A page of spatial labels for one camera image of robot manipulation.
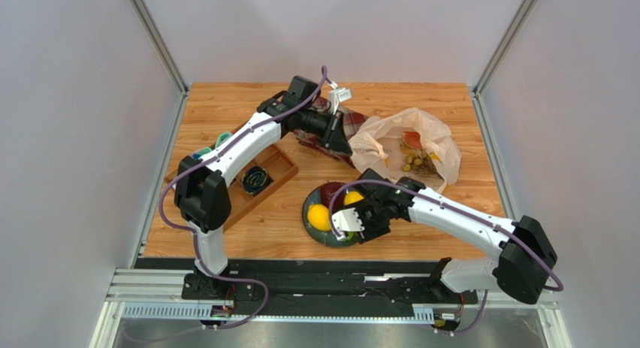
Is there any yellow fake fruit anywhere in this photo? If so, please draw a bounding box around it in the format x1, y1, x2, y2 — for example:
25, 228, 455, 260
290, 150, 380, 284
306, 204, 331, 231

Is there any red plaid cloth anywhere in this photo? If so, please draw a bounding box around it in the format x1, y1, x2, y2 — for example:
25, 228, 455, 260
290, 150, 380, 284
294, 97, 369, 168

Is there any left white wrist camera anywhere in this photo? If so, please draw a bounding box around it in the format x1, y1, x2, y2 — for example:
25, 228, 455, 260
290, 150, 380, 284
328, 82, 352, 115

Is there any blue ceramic plate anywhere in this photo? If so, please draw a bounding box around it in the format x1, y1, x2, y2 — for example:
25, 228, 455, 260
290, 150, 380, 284
301, 186, 357, 248

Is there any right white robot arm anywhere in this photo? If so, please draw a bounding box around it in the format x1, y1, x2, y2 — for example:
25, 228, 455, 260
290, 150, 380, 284
341, 168, 564, 304

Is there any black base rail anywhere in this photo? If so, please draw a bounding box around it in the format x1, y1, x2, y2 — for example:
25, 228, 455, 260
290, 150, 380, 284
134, 258, 482, 318

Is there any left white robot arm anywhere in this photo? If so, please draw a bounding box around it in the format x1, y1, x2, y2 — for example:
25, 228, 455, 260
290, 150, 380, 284
168, 76, 352, 300

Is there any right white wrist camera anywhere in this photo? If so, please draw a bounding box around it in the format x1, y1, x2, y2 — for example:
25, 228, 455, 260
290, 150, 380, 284
331, 207, 364, 241

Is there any dark red fake fruit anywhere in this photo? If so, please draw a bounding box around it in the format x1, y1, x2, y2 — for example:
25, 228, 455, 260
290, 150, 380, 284
320, 182, 346, 211

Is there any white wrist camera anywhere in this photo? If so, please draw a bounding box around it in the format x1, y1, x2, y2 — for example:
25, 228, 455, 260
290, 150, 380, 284
328, 82, 352, 115
331, 207, 364, 241

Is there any red fake watermelon slice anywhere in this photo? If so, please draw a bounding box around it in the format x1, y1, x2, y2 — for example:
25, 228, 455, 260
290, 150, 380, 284
402, 132, 424, 150

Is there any wooden compartment tray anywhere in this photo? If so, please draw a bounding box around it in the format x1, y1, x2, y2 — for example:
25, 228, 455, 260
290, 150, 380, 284
164, 122, 300, 232

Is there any aluminium frame rail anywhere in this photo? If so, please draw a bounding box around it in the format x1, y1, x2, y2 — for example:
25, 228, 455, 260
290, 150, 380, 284
104, 268, 560, 325

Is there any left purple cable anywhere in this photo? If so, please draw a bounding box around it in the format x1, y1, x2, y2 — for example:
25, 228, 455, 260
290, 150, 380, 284
158, 65, 329, 331

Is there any yellow fake pear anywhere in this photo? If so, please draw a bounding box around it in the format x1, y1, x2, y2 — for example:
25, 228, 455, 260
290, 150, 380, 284
343, 190, 364, 206

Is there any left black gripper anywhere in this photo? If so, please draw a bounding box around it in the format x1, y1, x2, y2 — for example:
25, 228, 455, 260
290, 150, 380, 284
299, 107, 352, 157

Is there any translucent plastic bag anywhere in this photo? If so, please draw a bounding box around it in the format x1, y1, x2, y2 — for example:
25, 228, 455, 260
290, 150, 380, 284
349, 107, 461, 192

